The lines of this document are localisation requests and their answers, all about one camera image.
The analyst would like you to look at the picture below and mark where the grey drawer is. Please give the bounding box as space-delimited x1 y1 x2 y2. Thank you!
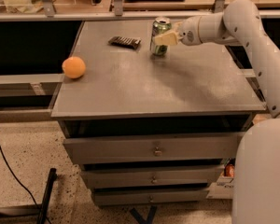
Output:
81 165 223 189
91 189 209 206
63 132 244 164

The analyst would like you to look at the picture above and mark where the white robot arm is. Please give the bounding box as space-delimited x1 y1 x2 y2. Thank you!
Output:
153 0 280 224

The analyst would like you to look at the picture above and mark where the orange fruit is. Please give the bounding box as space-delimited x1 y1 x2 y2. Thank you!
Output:
62 57 86 79

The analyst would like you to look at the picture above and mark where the top grey drawer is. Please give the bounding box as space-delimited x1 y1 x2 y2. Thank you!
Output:
63 132 244 164

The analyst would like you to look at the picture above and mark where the black floor cable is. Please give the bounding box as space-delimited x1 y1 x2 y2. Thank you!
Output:
0 121 52 224

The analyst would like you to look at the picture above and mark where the middle grey drawer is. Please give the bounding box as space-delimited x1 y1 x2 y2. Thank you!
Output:
81 165 223 189

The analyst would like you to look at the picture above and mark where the cardboard box with snacks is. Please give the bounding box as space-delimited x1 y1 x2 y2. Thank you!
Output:
207 158 235 199

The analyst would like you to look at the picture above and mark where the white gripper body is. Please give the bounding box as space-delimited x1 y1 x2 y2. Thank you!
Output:
178 17 202 46

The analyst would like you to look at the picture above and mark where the bottom grey drawer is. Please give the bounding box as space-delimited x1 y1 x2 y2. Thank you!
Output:
91 189 209 206

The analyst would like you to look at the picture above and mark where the black metal stand leg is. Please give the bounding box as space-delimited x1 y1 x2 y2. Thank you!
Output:
36 168 57 224

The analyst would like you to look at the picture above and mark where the red snack packet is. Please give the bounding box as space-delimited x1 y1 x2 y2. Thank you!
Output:
225 164 235 177

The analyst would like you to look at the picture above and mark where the grey drawer cabinet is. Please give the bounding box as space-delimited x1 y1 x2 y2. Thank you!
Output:
52 21 265 194

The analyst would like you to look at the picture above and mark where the green soda can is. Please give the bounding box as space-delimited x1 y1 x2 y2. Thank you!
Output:
150 17 172 56

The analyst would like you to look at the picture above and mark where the dark rxbar chocolate bar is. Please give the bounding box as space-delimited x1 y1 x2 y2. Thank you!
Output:
108 36 141 49

